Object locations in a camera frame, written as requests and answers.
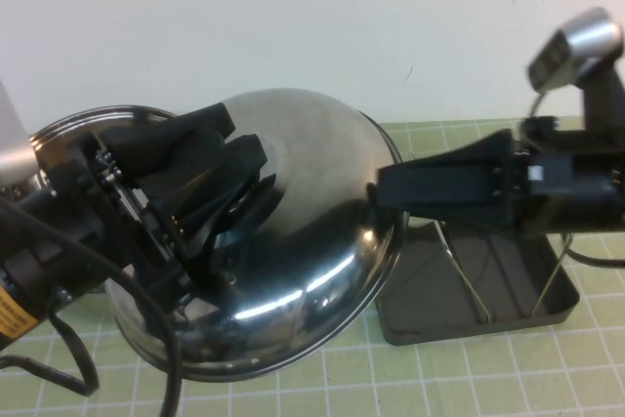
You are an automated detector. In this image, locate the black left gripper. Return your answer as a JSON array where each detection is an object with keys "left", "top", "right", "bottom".
[{"left": 47, "top": 100, "right": 269, "bottom": 312}]

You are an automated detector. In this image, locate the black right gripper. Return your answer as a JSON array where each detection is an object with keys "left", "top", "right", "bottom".
[{"left": 366, "top": 113, "right": 625, "bottom": 238}]

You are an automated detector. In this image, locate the stainless steel pot lid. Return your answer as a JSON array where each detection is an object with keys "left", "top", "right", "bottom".
[{"left": 104, "top": 88, "right": 404, "bottom": 384}]

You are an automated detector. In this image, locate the green grid mat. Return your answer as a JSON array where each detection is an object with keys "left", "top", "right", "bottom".
[{"left": 0, "top": 116, "right": 625, "bottom": 417}]

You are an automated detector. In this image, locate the grey lid rack with wires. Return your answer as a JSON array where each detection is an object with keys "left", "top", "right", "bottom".
[{"left": 376, "top": 217, "right": 581, "bottom": 348}]

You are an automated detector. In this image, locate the thick black cable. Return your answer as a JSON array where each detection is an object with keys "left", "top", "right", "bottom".
[
  {"left": 0, "top": 204, "right": 189, "bottom": 417},
  {"left": 0, "top": 312, "right": 102, "bottom": 398}
]

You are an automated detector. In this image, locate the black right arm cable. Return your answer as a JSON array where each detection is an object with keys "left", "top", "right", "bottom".
[{"left": 565, "top": 238, "right": 625, "bottom": 270}]

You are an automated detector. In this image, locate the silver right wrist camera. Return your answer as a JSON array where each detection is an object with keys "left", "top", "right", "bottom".
[{"left": 524, "top": 6, "right": 625, "bottom": 94}]

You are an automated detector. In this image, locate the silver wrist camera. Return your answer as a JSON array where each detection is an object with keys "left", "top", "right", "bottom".
[
  {"left": 524, "top": 6, "right": 625, "bottom": 94},
  {"left": 0, "top": 78, "right": 40, "bottom": 188}
]

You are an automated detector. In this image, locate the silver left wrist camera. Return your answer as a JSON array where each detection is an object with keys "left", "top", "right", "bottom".
[{"left": 0, "top": 78, "right": 40, "bottom": 188}]

